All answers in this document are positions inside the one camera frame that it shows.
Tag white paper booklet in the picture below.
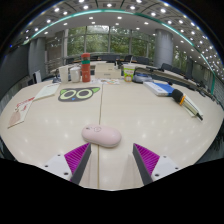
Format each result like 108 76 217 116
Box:
33 82 61 102

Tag green-white paper cup with straw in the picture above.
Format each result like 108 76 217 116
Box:
122 63 137 83

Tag white standing appliance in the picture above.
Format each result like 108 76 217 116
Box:
32 69 43 84

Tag black handheld microphone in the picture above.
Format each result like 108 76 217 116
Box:
171 88 204 121

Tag red thermos bottle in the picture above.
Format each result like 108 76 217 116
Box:
80 52 92 83

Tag white paper cup stack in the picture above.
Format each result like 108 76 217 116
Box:
58 65 70 83

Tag dark office chairs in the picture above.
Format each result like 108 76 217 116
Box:
64 54 201 81

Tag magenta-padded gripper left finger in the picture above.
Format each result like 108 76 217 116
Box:
42 142 93 185

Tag cat-face mouse pad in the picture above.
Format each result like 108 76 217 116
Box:
57 86 102 103

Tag white lidded mug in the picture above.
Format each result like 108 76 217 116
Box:
68 65 82 83

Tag colourful sticker sheet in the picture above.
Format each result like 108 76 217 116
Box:
90 78 120 86

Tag ceiling lights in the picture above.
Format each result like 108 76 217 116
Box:
19 0 224 73

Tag pink computer mouse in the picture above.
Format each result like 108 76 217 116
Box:
81 124 123 149

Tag curved conference table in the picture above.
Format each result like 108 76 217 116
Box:
134 65 214 98

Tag beige cardboard box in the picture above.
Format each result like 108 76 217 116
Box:
94 62 122 80

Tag blue-white book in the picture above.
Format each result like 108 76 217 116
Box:
143 81 176 98

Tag red-white brochure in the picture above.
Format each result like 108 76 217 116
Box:
7 96 36 129

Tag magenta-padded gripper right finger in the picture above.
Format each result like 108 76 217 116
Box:
132 142 183 186

